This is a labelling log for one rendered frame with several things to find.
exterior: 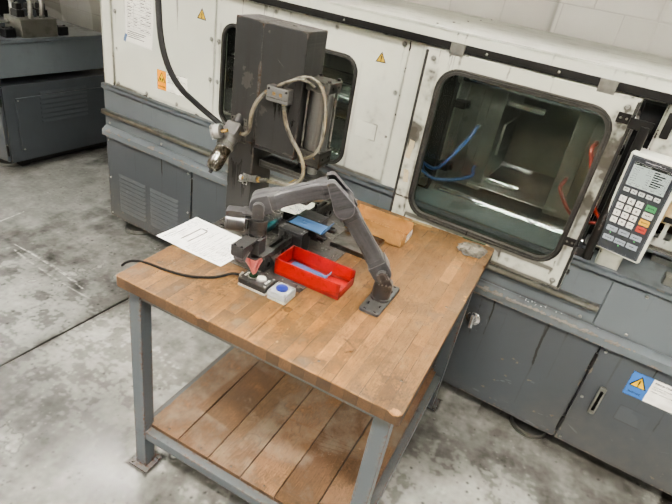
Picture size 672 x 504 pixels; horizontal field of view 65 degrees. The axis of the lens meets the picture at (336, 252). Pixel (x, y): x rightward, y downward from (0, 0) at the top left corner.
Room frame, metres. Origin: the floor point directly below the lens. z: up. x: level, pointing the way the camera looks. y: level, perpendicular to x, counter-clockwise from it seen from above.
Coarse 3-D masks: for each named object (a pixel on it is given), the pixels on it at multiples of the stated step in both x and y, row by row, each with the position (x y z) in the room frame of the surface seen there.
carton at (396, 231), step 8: (360, 208) 2.05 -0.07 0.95; (368, 208) 2.03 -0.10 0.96; (368, 216) 2.03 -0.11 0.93; (376, 216) 2.02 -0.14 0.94; (384, 216) 2.00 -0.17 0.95; (392, 216) 1.99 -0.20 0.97; (368, 224) 1.91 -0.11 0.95; (376, 224) 1.89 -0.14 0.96; (384, 224) 2.00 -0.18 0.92; (392, 224) 1.99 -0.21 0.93; (400, 224) 1.98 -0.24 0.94; (408, 224) 1.96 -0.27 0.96; (376, 232) 1.89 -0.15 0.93; (384, 232) 1.88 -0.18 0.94; (392, 232) 1.87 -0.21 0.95; (400, 232) 1.85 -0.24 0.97; (408, 232) 1.96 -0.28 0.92; (392, 240) 1.86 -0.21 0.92; (400, 240) 1.85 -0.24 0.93
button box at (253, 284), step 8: (152, 264) 1.41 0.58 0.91; (176, 272) 1.39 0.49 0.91; (232, 272) 1.44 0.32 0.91; (248, 272) 1.44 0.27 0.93; (256, 272) 1.45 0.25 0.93; (240, 280) 1.40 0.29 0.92; (248, 280) 1.39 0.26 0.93; (256, 280) 1.40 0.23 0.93; (272, 280) 1.42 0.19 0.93; (248, 288) 1.39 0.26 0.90; (256, 288) 1.38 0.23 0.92; (264, 288) 1.37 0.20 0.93
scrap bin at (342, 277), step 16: (288, 256) 1.58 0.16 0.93; (304, 256) 1.59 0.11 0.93; (320, 256) 1.57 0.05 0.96; (288, 272) 1.49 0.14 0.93; (304, 272) 1.46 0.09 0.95; (320, 272) 1.56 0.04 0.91; (336, 272) 1.55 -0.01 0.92; (352, 272) 1.52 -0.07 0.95; (320, 288) 1.44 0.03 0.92; (336, 288) 1.42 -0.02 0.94
